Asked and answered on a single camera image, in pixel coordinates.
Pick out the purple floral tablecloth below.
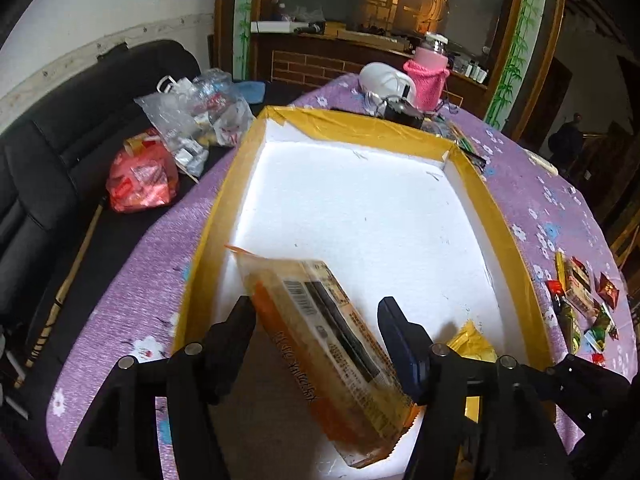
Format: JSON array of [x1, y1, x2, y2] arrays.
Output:
[[46, 72, 632, 480]]

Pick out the eyeglasses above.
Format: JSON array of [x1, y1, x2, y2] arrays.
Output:
[[452, 135, 488, 171]]

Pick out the row of small bottles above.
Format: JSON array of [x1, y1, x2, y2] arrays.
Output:
[[462, 57, 488, 83]]

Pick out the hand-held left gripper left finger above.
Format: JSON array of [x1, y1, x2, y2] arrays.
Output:
[[59, 296, 258, 480]]

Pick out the white foam box yellow tape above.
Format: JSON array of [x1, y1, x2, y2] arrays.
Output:
[[171, 105, 557, 480]]

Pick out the orange cracker packet with barcode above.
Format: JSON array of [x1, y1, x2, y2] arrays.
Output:
[[225, 245, 421, 470]]

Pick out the long white box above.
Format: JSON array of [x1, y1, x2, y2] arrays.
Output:
[[250, 20, 326, 36]]

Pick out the red plastic bag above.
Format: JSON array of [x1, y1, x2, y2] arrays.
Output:
[[106, 130, 181, 213]]

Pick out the clear plastic bag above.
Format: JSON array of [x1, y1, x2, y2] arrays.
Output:
[[135, 68, 257, 178]]

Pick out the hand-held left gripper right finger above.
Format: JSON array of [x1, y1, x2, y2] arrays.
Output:
[[377, 296, 573, 480]]

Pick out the blue cloth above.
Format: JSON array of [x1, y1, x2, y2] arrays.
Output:
[[235, 80, 266, 105]]

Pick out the dark wooden door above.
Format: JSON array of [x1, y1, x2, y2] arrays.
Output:
[[520, 55, 573, 151]]

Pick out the bamboo stick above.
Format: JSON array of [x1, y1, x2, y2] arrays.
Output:
[[14, 195, 108, 391]]

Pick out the pile of assorted snack packets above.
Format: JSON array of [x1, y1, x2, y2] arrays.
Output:
[[545, 251, 621, 366]]

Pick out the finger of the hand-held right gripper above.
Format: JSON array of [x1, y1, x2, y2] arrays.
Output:
[[544, 354, 635, 480]]

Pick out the yellow snack packet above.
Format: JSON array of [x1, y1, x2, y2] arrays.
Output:
[[446, 321, 498, 363]]

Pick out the pink bottle with knitted sleeve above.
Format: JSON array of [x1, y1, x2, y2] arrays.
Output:
[[404, 31, 450, 112]]

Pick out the small black container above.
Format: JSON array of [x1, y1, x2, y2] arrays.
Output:
[[382, 96, 426, 130]]

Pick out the black leather sofa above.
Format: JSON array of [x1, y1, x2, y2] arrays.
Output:
[[0, 40, 301, 411]]

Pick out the white bowl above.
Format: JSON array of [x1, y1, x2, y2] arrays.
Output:
[[359, 61, 417, 101]]

